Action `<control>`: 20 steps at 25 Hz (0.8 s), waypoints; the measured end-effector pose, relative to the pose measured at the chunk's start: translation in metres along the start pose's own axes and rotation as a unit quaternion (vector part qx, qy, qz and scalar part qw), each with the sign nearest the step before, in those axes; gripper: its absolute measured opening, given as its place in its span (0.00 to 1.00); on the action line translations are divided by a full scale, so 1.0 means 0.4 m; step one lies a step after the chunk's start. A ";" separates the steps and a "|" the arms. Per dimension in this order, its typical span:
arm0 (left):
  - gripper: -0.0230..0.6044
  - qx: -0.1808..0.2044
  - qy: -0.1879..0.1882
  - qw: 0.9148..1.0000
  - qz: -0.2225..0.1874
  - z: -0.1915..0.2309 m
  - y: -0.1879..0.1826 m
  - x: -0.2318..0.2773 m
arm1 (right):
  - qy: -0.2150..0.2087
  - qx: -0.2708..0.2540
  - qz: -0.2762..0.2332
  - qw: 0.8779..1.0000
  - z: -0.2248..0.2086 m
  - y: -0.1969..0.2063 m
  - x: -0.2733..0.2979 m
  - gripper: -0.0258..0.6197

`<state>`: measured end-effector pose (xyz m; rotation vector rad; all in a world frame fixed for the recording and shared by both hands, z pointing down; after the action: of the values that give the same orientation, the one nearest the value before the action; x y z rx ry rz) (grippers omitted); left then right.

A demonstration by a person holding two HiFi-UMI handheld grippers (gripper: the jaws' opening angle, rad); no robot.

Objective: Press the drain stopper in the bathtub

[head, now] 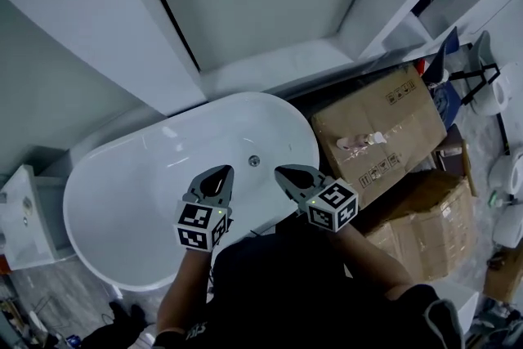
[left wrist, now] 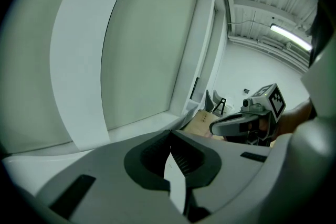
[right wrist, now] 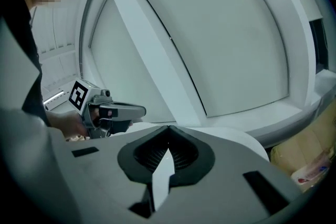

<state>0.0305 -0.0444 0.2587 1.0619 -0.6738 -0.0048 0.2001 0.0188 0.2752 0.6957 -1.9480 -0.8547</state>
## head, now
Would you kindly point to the blue chair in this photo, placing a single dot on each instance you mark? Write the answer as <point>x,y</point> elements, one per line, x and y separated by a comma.
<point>443,57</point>

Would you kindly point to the person's left forearm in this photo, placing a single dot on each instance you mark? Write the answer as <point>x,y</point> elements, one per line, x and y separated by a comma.
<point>184,290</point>

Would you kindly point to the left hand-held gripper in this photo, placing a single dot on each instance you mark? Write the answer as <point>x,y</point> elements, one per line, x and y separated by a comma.
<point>196,226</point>

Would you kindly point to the clear pink bottle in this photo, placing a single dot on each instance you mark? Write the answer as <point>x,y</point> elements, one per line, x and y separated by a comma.
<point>355,141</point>

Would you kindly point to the white vanity cabinet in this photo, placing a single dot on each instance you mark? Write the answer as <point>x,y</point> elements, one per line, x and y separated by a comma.
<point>20,229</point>

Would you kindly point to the green bottle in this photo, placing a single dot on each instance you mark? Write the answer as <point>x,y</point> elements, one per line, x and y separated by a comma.
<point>493,198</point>

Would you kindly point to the person's black shirt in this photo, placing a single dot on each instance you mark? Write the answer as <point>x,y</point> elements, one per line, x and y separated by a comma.
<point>286,290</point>

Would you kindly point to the cardboard box with printed symbols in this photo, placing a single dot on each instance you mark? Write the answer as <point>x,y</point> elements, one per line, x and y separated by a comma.
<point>367,114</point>

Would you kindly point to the grey chair with black legs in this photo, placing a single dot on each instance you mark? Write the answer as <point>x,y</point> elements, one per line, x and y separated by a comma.
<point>484,49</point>

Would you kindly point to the white oval bathtub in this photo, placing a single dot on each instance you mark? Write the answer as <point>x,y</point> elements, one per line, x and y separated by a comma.
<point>135,192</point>

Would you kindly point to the tape-wrapped cardboard box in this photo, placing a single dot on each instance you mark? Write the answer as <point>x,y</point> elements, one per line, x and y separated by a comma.
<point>429,229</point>

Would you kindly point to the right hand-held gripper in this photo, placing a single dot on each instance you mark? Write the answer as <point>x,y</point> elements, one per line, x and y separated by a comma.
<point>331,206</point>

